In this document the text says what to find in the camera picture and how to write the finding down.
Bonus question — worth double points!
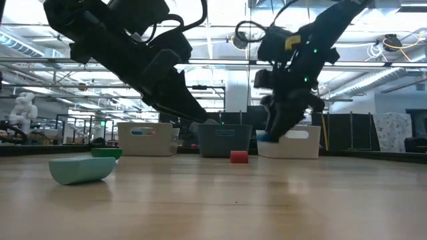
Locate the red small block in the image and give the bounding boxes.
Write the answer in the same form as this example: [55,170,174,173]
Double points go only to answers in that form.
[230,150,250,164]

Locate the black partition with posts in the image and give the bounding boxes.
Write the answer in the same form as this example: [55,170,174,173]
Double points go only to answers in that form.
[313,112,382,151]

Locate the dark box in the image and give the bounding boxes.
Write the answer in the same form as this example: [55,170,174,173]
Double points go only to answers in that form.
[404,137,427,154]

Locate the blue small block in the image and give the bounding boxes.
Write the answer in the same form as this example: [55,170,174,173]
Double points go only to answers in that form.
[256,132,280,143]

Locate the teal plastic bin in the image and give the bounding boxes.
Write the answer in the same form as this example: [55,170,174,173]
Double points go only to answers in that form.
[196,124,254,159]

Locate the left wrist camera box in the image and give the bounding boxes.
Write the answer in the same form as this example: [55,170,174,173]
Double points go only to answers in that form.
[155,30,193,63]

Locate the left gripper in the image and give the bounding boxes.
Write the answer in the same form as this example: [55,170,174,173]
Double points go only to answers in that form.
[126,49,209,123]

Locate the yellow tape tag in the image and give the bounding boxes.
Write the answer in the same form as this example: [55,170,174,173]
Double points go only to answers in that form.
[284,34,302,51]

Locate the person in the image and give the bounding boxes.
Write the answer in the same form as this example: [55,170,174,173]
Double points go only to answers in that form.
[189,118,220,147]

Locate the light grey plastic bin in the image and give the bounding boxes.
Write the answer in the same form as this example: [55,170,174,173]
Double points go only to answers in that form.
[117,122,178,157]

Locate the pale turquoise small block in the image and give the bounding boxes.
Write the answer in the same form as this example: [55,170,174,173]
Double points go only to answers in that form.
[49,157,117,186]

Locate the white plastic bin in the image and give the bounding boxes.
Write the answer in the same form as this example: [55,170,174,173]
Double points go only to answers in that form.
[256,125,322,159]

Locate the yellow hanging cable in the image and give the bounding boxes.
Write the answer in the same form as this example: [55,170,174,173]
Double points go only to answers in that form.
[320,115,330,151]

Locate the black gantry frame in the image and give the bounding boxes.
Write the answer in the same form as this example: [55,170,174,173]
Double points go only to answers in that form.
[189,85,227,113]

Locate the black low partition panels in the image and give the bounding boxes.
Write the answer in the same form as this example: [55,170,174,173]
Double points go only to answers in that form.
[158,105,288,147]

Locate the green small block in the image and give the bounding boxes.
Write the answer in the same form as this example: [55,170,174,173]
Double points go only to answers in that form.
[90,147,123,161]

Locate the black curved hose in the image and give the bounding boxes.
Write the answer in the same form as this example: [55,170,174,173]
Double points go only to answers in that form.
[0,120,29,146]

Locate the white pillar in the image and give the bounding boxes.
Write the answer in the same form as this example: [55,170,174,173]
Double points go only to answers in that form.
[226,70,250,113]

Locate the white patterned sheet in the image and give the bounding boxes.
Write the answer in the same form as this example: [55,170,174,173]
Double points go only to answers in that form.
[372,112,414,153]

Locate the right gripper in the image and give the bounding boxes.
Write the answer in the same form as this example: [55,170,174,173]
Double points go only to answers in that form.
[262,61,326,143]

